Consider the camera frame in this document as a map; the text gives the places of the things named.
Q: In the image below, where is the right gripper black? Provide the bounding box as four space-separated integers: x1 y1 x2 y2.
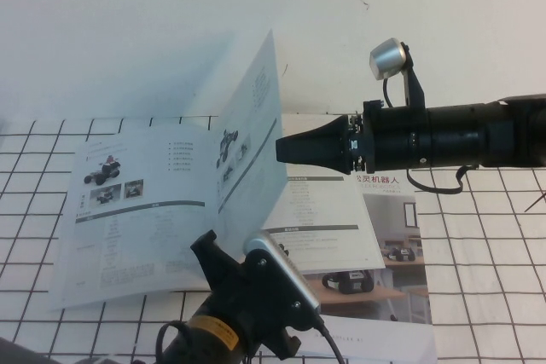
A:
276 99 430 176

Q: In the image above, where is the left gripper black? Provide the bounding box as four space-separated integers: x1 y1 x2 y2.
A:
190 229 302 361

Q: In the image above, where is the white product manual book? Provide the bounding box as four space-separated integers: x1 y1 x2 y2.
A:
49 29 385 312

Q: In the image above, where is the closed brochure with photo cover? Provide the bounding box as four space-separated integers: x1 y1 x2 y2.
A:
298 167 439 364

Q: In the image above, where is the white cloth with black grid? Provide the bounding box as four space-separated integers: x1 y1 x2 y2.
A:
0 106 546 364

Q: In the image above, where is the thin dark zip tie tail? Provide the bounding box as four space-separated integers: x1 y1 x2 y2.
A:
524 192 546 212

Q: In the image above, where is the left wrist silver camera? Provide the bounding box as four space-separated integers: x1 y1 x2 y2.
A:
241 229 322 313

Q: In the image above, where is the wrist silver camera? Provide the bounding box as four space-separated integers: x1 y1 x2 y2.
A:
241 229 322 313
369 38 409 81

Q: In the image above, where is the left camera black mount bracket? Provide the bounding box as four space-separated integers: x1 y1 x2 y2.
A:
238 247 319 329

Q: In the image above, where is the camera black mount bracket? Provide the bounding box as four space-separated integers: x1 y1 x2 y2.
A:
400 42 427 110
238 247 319 329

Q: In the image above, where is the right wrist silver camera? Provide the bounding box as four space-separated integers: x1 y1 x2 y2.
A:
369 38 409 81

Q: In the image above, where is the right camera black mount bracket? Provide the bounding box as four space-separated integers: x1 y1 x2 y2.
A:
400 42 427 110

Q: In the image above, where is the right camera black cable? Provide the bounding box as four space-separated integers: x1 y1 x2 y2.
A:
382 77 479 194

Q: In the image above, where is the camera black cable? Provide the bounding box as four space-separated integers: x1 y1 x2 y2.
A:
155 311 347 364
382 77 479 194

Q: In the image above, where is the left camera black cable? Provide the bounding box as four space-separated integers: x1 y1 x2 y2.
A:
155 311 347 364

